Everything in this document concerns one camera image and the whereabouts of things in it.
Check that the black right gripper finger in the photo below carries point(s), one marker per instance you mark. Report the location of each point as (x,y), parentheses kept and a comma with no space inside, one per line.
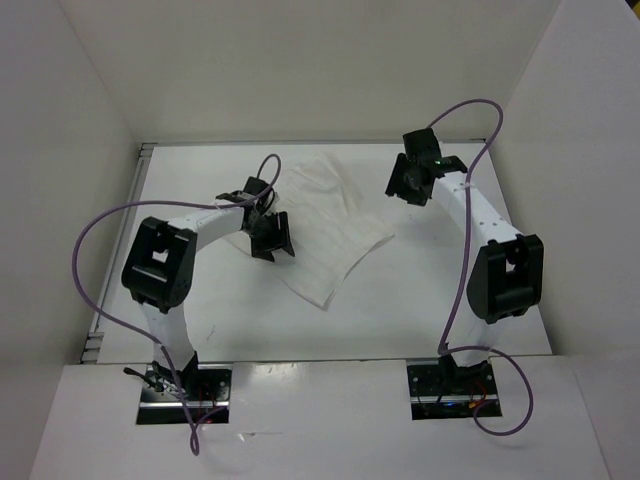
(416,193)
(396,185)

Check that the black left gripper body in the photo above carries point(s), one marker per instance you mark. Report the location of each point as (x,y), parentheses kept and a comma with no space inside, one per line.
(249,230)

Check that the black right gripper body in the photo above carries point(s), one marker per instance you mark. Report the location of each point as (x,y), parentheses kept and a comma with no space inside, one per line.
(411,166)

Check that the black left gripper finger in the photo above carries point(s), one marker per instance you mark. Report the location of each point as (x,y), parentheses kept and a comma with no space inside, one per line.
(261,240)
(282,233)

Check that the white pleated skirt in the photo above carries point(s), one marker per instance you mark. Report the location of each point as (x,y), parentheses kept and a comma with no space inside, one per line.
(330,227)

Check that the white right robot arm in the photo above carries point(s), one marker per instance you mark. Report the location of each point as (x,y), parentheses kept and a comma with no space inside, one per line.
(503,267)

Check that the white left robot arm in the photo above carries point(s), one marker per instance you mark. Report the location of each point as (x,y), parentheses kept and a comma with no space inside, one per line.
(158,272)

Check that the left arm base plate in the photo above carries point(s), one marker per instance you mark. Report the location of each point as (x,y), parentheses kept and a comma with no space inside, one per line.
(208,401)

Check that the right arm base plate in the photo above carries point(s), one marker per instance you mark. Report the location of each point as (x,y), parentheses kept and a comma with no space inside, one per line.
(440,392)

